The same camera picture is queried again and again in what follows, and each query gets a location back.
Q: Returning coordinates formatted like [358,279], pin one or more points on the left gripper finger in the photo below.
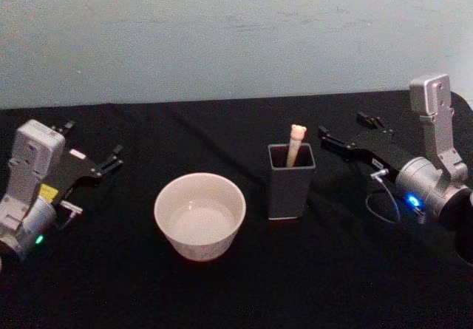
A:
[112,162]
[65,126]

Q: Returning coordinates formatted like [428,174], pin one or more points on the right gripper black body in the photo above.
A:
[386,149]

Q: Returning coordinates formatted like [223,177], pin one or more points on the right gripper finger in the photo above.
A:
[336,143]
[369,120]

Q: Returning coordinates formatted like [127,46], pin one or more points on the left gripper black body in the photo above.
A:
[75,168]

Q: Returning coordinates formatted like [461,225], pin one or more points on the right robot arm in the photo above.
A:
[421,181]

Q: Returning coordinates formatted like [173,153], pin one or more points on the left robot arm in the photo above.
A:
[34,148]

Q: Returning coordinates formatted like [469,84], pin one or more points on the cream bear-topped stick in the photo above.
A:
[295,140]

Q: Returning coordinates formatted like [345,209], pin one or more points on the dark grey square holder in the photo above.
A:
[288,192]

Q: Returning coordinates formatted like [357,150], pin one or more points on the white round bowl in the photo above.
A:
[199,214]

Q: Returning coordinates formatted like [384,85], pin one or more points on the black table cloth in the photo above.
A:
[111,292]

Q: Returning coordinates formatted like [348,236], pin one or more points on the pale wall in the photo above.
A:
[221,29]

